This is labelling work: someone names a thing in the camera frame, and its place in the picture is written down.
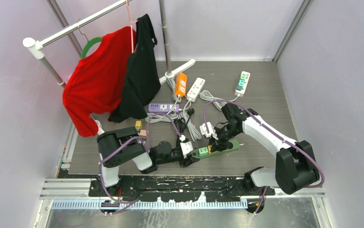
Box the green power strip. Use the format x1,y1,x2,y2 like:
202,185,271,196
195,140,240,160

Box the pink plug adapter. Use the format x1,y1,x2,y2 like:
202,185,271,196
139,129,147,139

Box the yellow plug adapter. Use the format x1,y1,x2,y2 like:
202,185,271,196
134,120,142,132

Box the white power strip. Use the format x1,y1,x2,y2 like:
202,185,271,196
186,77,205,102
234,71,250,97

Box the purple power strip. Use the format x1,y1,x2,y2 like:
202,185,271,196
148,103,181,114

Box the orange power strip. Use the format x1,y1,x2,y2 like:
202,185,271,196
174,73,187,97

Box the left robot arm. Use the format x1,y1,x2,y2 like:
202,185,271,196
96,127,200,196

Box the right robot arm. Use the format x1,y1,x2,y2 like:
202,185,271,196
200,102,325,195

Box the teal adapters on far strip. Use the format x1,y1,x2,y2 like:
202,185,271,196
236,79,245,91

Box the black garment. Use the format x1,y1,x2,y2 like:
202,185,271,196
108,14,161,123

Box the red t-shirt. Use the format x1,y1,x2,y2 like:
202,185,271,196
62,27,136,137

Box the pink clothes hanger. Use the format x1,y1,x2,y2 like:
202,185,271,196
125,0,137,53

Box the green clothes hanger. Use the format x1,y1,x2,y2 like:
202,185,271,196
80,37,103,59

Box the metal clothes rack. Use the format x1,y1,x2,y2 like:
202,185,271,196
23,0,195,128

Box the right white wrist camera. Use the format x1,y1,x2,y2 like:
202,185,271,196
200,122,218,140

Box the near strip grey cord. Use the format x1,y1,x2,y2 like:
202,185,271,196
179,100,203,143

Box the far strip grey cord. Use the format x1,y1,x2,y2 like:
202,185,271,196
199,90,239,111

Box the black power cord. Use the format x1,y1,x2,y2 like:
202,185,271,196
173,108,196,139

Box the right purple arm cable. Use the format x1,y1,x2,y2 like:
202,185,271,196
203,99,326,215

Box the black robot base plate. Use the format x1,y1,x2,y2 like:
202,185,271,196
106,175,262,202

